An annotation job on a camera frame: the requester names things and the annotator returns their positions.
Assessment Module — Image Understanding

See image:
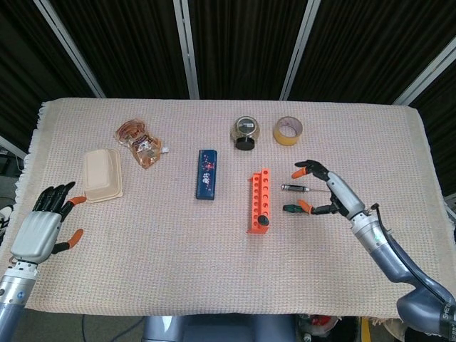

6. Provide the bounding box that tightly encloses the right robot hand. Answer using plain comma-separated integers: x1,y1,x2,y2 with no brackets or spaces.
291,159,370,219

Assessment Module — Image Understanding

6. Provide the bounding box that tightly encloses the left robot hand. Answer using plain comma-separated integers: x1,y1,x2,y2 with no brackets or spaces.
10,181,88,265

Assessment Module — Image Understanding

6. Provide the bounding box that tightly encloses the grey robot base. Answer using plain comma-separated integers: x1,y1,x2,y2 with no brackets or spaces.
142,315,296,342

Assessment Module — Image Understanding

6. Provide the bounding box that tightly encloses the black metal precision screwdriver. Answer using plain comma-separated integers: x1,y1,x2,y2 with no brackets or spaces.
281,184,334,194

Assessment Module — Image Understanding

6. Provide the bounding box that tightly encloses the orange screwdriver rack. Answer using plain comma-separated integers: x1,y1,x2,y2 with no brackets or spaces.
246,167,271,235

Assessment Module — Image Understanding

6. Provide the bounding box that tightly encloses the white sneaker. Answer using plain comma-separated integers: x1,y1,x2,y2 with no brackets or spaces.
0,204,15,247

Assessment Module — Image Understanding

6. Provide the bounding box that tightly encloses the yellow tape roll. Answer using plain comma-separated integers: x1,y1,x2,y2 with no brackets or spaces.
273,115,304,147

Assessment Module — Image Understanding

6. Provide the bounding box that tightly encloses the beige plastic lunch box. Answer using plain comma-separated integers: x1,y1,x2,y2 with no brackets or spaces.
83,148,125,204

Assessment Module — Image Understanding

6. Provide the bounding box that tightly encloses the glass jar with black lid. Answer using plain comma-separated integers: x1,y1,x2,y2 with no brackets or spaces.
233,115,261,150

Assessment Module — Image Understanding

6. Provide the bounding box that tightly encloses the brown spouted sauce pouch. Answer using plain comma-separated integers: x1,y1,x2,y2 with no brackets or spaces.
114,119,170,170

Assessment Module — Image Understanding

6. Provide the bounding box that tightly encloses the blue rectangular box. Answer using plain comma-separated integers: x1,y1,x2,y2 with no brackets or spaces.
195,149,219,201

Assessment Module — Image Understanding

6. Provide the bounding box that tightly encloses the beige woven tablecloth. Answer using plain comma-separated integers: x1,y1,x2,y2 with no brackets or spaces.
14,98,456,327

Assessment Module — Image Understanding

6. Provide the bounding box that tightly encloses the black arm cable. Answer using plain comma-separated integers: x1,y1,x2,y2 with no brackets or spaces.
369,202,456,313

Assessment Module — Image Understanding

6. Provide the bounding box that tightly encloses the silver partition post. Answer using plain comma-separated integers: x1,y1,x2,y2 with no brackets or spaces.
173,0,200,100
279,0,321,101
0,135,28,161
33,0,107,99
393,45,456,107

